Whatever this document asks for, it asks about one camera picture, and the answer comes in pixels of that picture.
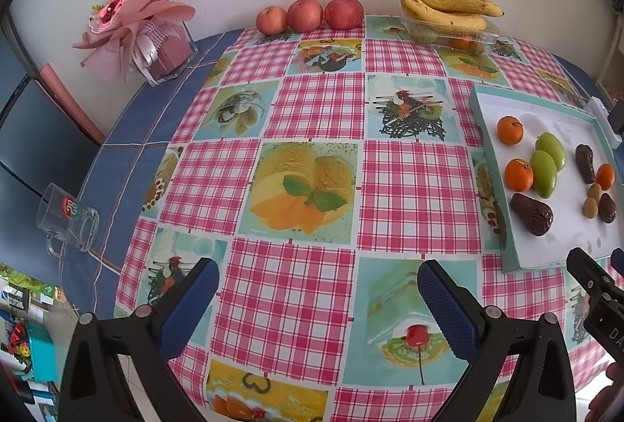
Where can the clear plastic fruit container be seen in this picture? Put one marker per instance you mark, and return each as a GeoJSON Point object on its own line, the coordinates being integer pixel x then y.
{"type": "Point", "coordinates": [487, 39]}

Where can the pink wrapped flower bouquet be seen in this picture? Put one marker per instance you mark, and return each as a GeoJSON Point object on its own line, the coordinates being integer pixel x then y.
{"type": "Point", "coordinates": [136, 12]}

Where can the tangerine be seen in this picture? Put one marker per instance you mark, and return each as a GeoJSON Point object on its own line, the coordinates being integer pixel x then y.
{"type": "Point", "coordinates": [463, 43]}
{"type": "Point", "coordinates": [606, 177]}
{"type": "Point", "coordinates": [510, 130]}
{"type": "Point", "coordinates": [519, 174]}

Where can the white power strip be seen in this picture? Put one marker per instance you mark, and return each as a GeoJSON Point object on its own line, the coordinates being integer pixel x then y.
{"type": "Point", "coordinates": [600, 115]}

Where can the dark grey cabinet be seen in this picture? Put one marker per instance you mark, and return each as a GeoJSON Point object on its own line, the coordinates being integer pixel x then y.
{"type": "Point", "coordinates": [34, 149]}

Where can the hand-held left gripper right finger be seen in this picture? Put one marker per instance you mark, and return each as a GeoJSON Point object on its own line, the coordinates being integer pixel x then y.
{"type": "Point", "coordinates": [448, 310]}

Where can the person's right hand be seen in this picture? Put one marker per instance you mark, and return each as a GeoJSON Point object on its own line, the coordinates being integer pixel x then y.
{"type": "Point", "coordinates": [615, 374]}

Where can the green mango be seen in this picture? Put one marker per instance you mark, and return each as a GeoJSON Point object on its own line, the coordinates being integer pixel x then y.
{"type": "Point", "coordinates": [552, 148]}
{"type": "Point", "coordinates": [542, 176]}

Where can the red apple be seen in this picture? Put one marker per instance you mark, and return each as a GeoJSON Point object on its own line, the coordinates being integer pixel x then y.
{"type": "Point", "coordinates": [272, 20]}
{"type": "Point", "coordinates": [305, 14]}
{"type": "Point", "coordinates": [344, 12]}

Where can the glass mug with red label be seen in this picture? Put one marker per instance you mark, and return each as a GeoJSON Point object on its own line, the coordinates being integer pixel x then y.
{"type": "Point", "coordinates": [68, 217]}

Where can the pink board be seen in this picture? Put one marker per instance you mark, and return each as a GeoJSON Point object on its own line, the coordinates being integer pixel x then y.
{"type": "Point", "coordinates": [68, 102]}

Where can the square glass vase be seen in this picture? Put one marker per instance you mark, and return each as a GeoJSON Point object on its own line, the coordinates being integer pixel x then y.
{"type": "Point", "coordinates": [165, 52]}

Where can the dark wrinkled avocado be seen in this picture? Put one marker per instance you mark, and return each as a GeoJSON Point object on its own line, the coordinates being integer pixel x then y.
{"type": "Point", "coordinates": [607, 208]}
{"type": "Point", "coordinates": [532, 214]}
{"type": "Point", "coordinates": [585, 163]}

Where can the black charger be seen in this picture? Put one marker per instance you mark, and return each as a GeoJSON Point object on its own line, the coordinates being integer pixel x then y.
{"type": "Point", "coordinates": [618, 117]}

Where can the pink plaid printed tablecloth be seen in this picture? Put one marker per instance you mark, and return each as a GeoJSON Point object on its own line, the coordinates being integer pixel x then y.
{"type": "Point", "coordinates": [292, 285]}

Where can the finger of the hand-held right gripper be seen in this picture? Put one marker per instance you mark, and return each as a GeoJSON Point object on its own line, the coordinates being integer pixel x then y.
{"type": "Point", "coordinates": [618, 258]}
{"type": "Point", "coordinates": [590, 273]}

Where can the white tray with teal rim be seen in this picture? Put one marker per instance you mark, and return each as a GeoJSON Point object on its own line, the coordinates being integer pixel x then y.
{"type": "Point", "coordinates": [560, 236]}

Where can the teal box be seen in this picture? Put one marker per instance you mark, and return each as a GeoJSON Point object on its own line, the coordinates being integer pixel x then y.
{"type": "Point", "coordinates": [41, 353]}

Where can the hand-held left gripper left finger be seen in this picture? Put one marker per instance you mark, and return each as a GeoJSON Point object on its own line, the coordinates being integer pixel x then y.
{"type": "Point", "coordinates": [190, 305]}

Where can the brown kiwi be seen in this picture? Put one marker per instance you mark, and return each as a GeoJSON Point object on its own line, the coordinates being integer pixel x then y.
{"type": "Point", "coordinates": [594, 191]}
{"type": "Point", "coordinates": [590, 208]}

